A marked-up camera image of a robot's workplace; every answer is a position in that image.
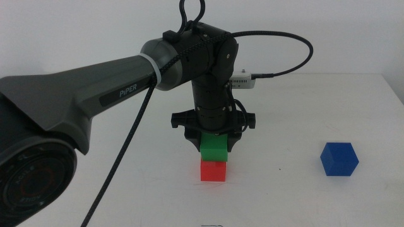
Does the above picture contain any green cube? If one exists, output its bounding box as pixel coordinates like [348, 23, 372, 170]
[199, 132, 229, 162]

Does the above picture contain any red cube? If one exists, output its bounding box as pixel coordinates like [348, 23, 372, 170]
[200, 159, 227, 182]

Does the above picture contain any blue cube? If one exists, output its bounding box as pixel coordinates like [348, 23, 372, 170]
[320, 142, 360, 177]

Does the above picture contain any white cable tie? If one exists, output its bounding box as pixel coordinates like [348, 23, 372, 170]
[138, 52, 162, 86]

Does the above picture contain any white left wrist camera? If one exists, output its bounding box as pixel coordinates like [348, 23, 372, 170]
[229, 69, 256, 90]

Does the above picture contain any smooth black cable loop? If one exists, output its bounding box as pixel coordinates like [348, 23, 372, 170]
[178, 0, 206, 35]

